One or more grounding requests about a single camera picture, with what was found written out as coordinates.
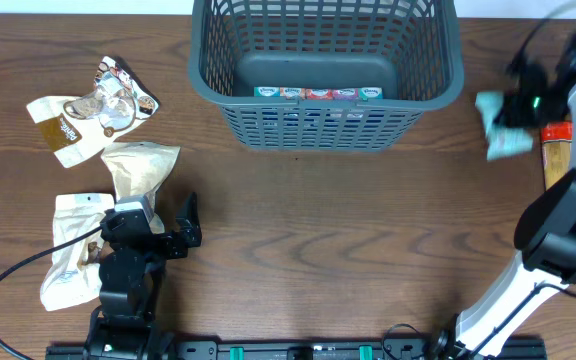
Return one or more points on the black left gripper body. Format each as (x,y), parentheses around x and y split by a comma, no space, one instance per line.
(153,262)

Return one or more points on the Pantree cookie pouch printed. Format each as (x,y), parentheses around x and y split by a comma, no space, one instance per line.
(76,128)

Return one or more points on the plain beige paper pouch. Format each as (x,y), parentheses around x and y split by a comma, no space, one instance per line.
(139,168)

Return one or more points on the spaghetti packet red ends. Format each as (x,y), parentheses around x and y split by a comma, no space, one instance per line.
(556,139)

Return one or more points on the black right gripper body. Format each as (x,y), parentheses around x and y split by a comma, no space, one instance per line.
(545,101)

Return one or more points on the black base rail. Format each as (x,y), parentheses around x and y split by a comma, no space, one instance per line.
(516,348)

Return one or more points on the teal snack packet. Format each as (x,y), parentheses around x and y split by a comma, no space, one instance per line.
(503,142)

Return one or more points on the multicolour tissue pack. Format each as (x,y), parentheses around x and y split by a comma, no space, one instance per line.
(346,94)

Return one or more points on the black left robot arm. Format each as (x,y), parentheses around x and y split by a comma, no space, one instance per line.
(131,279)

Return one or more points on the beige pouch with window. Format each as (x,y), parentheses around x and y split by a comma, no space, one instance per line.
(73,278)

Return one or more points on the grey plastic basket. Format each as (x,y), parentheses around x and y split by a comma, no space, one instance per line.
(410,49)

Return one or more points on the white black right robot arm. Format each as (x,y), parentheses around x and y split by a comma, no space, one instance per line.
(544,263)

